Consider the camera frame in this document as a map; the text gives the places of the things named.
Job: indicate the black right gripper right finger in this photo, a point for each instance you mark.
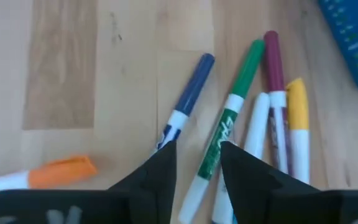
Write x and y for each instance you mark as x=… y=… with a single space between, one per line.
x=253 y=193

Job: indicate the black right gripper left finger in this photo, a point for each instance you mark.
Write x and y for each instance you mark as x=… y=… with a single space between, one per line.
x=154 y=193

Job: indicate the thin blue marker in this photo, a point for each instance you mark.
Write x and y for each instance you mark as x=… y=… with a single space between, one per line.
x=258 y=124

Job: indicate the thin orange marker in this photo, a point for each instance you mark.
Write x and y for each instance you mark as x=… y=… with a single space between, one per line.
x=61 y=172

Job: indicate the thin yellow marker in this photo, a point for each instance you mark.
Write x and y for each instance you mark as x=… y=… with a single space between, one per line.
x=297 y=105

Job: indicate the thin navy marker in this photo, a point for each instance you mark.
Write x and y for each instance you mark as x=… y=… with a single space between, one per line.
x=194 y=84

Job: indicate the thin green Expo marker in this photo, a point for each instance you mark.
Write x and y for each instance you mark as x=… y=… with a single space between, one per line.
x=244 y=74

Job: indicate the thin maroon marker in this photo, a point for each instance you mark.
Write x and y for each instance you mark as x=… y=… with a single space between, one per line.
x=273 y=62

